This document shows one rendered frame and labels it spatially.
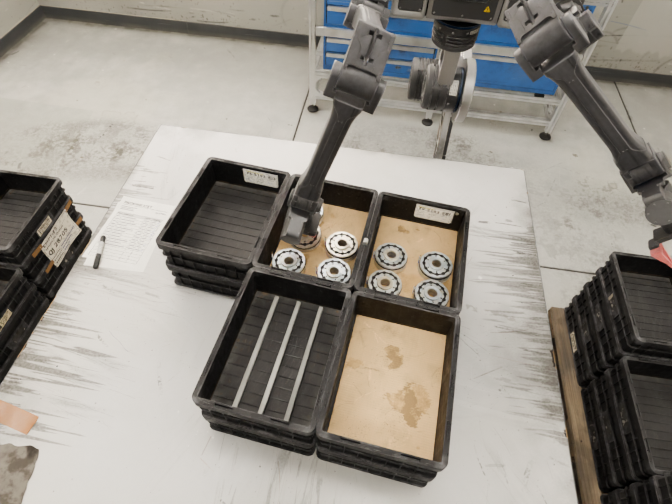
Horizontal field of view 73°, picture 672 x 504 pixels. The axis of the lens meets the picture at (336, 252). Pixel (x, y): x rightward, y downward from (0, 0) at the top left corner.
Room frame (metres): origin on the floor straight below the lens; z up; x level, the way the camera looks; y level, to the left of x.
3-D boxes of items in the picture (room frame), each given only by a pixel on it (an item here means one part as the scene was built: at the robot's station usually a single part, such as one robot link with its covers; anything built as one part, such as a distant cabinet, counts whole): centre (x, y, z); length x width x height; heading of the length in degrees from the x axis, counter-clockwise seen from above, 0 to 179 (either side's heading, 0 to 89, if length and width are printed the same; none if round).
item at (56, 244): (1.19, 1.20, 0.41); 0.31 x 0.02 x 0.16; 175
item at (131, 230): (1.01, 0.75, 0.70); 0.33 x 0.23 x 0.01; 175
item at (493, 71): (2.69, -0.99, 0.60); 0.72 x 0.03 x 0.56; 85
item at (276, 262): (0.81, 0.14, 0.86); 0.10 x 0.10 x 0.01
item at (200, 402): (0.51, 0.13, 0.92); 0.40 x 0.30 x 0.02; 169
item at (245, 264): (0.96, 0.35, 0.92); 0.40 x 0.30 x 0.02; 169
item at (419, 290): (0.72, -0.29, 0.86); 0.10 x 0.10 x 0.01
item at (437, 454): (0.45, -0.16, 0.87); 0.40 x 0.30 x 0.11; 169
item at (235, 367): (0.51, 0.13, 0.87); 0.40 x 0.30 x 0.11; 169
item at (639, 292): (0.94, -1.23, 0.37); 0.40 x 0.30 x 0.45; 175
